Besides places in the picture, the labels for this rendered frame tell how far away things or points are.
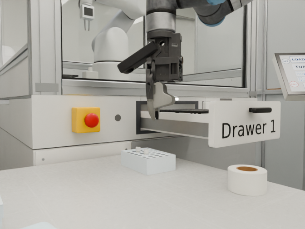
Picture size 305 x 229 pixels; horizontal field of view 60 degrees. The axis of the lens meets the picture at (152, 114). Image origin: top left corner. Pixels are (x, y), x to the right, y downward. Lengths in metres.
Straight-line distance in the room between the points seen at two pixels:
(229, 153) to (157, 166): 0.66
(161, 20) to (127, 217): 0.44
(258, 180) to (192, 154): 0.58
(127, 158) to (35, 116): 0.27
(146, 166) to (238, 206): 0.23
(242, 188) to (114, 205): 0.23
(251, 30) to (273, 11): 1.45
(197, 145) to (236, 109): 0.42
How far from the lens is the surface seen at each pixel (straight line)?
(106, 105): 0.83
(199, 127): 0.68
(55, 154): 0.79
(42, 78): 0.77
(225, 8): 0.78
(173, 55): 0.66
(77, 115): 0.75
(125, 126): 0.87
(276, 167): 2.73
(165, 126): 0.79
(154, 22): 0.66
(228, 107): 0.67
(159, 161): 0.62
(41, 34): 0.79
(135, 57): 0.67
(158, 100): 0.64
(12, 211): 0.47
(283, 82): 1.50
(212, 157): 1.16
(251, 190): 0.51
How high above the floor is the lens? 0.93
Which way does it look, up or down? 3 degrees down
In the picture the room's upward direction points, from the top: straight up
